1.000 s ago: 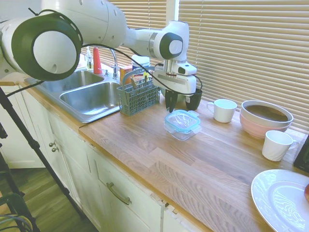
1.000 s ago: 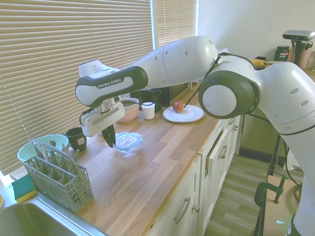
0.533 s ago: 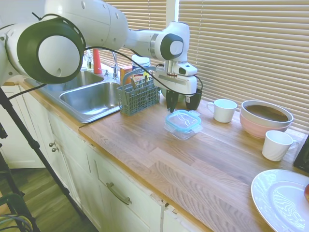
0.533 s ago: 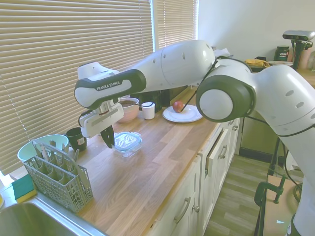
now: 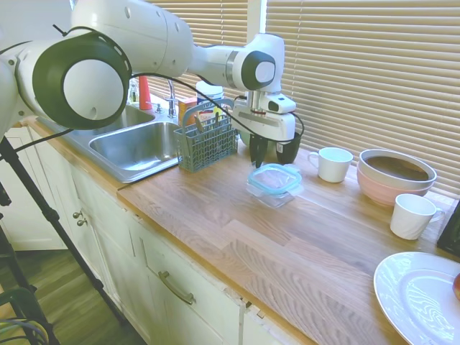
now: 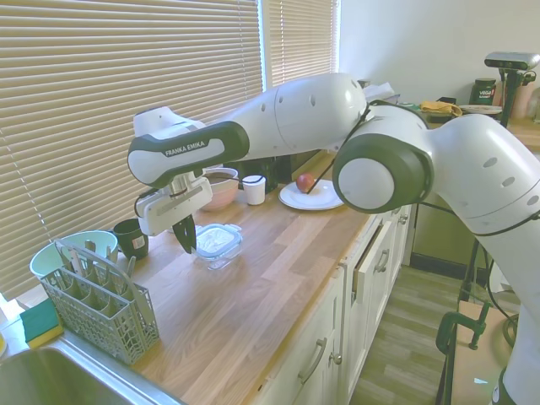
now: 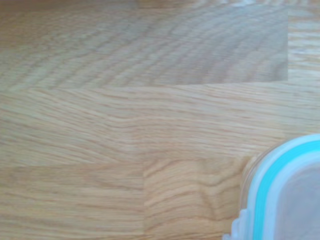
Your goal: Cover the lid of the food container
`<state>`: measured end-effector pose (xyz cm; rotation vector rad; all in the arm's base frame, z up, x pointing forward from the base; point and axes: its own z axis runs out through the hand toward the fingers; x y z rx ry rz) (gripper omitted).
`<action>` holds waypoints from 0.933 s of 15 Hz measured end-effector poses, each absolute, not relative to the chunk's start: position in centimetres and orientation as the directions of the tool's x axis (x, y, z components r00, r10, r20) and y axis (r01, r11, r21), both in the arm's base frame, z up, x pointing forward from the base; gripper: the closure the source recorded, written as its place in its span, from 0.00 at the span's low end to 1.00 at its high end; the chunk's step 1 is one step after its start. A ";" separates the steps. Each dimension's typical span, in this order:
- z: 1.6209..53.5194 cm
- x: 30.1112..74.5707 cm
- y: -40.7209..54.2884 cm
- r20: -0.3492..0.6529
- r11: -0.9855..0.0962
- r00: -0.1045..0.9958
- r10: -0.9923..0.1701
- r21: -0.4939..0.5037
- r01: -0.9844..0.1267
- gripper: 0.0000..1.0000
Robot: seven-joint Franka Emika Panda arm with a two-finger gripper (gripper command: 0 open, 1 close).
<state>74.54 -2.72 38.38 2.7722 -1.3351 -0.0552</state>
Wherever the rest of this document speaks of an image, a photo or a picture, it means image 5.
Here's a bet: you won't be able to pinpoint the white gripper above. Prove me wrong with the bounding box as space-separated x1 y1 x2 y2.
231 102 298 170

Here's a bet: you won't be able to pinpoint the clear lid teal rim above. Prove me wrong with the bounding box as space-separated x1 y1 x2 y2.
247 162 301 197

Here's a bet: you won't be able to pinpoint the clear glass food container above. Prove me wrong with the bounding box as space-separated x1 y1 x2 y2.
246 180 304 211

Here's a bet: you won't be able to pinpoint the black cup with sticker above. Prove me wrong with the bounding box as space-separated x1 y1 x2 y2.
275 131 303 165

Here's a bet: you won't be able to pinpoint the gray plastic cutlery basket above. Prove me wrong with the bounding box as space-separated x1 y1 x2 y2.
173 98 240 173

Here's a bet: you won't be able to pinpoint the white canister blue label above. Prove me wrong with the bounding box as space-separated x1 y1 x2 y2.
195 80 226 109

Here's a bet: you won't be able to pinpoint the wide white mug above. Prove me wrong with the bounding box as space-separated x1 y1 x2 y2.
307 147 354 184

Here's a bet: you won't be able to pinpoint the orange cardboard box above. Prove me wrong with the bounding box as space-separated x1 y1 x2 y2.
178 98 199 127

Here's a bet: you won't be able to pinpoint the chrome sink faucet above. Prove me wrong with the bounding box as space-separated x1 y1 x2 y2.
162 78 180 120

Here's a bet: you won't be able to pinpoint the stainless steel sink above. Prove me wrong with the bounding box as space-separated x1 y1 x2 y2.
35 102 185 185

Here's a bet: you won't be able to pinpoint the red cone bottle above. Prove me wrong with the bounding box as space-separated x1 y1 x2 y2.
137 75 155 111

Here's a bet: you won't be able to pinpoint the wide beige window blinds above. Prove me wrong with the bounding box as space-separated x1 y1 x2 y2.
265 0 460 199

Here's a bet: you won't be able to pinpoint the beige sink window blinds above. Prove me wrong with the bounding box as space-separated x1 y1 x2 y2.
145 0 249 98

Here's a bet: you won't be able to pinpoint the gray white bowl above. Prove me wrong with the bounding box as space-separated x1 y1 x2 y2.
359 148 438 185

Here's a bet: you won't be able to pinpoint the small white cup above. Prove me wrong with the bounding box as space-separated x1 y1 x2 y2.
390 193 447 242

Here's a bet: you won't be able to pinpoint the white kitchen base cabinet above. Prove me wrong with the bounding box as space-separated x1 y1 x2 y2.
0 120 318 345

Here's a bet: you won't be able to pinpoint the white dinner plate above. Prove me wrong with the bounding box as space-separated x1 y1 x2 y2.
373 251 460 345

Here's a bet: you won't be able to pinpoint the dark green clamp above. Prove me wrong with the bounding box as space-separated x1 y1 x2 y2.
0 286 55 345

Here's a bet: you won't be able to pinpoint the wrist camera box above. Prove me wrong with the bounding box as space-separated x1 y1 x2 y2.
267 93 298 115

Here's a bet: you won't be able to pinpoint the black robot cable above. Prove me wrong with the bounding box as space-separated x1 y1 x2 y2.
0 71 306 154

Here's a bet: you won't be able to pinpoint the long metal cabinet handle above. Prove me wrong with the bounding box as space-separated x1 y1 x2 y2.
157 270 197 306

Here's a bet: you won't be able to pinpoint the black camera tripod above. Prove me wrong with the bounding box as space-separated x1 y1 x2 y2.
0 135 127 325

